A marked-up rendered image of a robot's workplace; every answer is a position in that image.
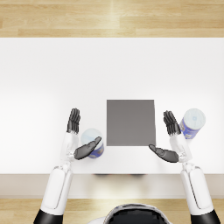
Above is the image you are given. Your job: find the blue can with pale lid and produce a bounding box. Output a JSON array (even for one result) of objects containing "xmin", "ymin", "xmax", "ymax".
[
  {"xmin": 80, "ymin": 128, "xmax": 105, "ymax": 159},
  {"xmin": 178, "ymin": 108, "xmax": 207, "ymax": 140}
]

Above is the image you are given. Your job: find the dark round robot body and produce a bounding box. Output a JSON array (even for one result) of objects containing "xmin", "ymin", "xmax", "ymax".
[{"xmin": 87, "ymin": 203, "xmax": 173, "ymax": 224}]

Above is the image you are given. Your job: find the dark grey square mat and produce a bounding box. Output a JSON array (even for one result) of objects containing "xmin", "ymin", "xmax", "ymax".
[{"xmin": 106, "ymin": 99, "xmax": 157, "ymax": 147}]

